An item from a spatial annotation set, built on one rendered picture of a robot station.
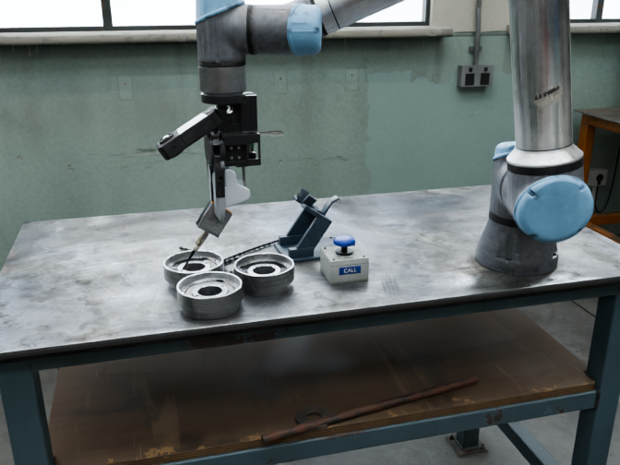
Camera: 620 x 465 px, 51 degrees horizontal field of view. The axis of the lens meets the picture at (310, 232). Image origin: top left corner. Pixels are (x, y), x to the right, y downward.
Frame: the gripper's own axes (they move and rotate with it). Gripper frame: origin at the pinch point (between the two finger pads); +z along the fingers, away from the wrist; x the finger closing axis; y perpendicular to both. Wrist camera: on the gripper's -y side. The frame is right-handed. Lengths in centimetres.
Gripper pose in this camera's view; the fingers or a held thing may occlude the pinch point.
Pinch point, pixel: (216, 212)
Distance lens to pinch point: 111.7
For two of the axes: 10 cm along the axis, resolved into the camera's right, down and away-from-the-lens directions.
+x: -3.0, -3.3, 8.9
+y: 9.5, -1.0, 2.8
